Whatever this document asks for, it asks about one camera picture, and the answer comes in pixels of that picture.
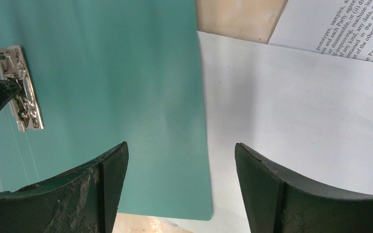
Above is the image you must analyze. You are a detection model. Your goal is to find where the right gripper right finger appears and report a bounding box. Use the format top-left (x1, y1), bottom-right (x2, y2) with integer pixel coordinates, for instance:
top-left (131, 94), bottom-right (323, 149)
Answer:
top-left (235, 143), bottom-right (373, 233)

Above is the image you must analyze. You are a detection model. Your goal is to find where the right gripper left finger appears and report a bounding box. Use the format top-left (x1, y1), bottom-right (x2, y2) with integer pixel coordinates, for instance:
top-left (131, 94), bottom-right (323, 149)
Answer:
top-left (0, 142), bottom-right (129, 233)

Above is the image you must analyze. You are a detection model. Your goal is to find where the silver folder clip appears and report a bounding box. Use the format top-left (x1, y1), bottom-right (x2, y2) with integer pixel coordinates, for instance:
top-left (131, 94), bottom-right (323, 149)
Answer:
top-left (0, 45), bottom-right (44, 132)

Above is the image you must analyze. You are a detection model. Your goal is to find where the green file folder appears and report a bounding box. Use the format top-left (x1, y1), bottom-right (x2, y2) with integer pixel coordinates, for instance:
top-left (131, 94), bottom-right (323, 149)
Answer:
top-left (0, 0), bottom-right (213, 220)

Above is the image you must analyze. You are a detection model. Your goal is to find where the printed white paper sheet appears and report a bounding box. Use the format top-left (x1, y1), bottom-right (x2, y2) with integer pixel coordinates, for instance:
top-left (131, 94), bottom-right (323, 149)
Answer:
top-left (269, 0), bottom-right (373, 62)

